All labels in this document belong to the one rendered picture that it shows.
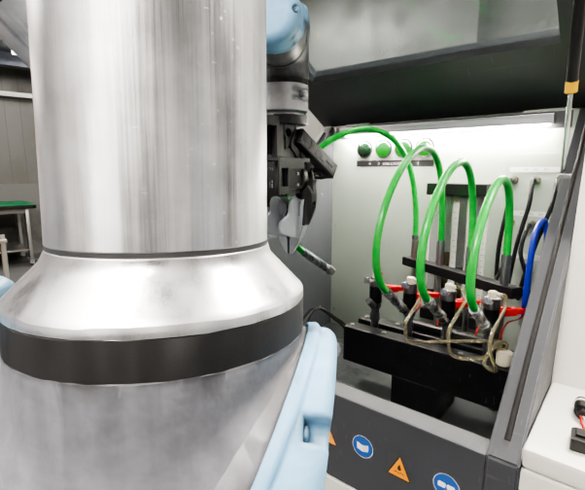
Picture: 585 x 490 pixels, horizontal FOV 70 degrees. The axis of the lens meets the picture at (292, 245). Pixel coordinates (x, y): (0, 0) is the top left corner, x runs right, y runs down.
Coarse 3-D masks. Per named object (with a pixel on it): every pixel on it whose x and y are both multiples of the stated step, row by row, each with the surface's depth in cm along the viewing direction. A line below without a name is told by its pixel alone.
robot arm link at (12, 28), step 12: (0, 0) 55; (12, 0) 55; (24, 0) 56; (0, 12) 55; (12, 12) 55; (24, 12) 56; (0, 24) 56; (12, 24) 56; (24, 24) 56; (0, 36) 57; (12, 36) 57; (24, 36) 57; (12, 48) 58; (24, 48) 57; (24, 60) 59
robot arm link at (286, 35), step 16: (272, 0) 46; (288, 0) 46; (272, 16) 47; (288, 16) 46; (304, 16) 50; (272, 32) 47; (288, 32) 47; (304, 32) 53; (272, 48) 49; (288, 48) 50; (304, 48) 57; (272, 64) 57; (288, 64) 57
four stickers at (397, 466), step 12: (336, 432) 72; (336, 444) 72; (360, 444) 69; (372, 444) 67; (360, 456) 69; (372, 456) 68; (396, 456) 65; (396, 468) 65; (408, 468) 64; (408, 480) 64; (432, 480) 61; (444, 480) 60; (456, 480) 59
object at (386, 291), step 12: (408, 156) 79; (432, 156) 89; (396, 180) 76; (444, 192) 95; (384, 204) 74; (444, 204) 96; (384, 216) 74; (444, 216) 97; (444, 228) 97; (372, 252) 74; (372, 264) 75; (384, 288) 77; (396, 300) 81
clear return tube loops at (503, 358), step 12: (456, 288) 81; (420, 300) 81; (504, 300) 76; (504, 312) 73; (492, 336) 68; (492, 348) 74; (504, 348) 75; (468, 360) 72; (492, 360) 68; (504, 360) 74
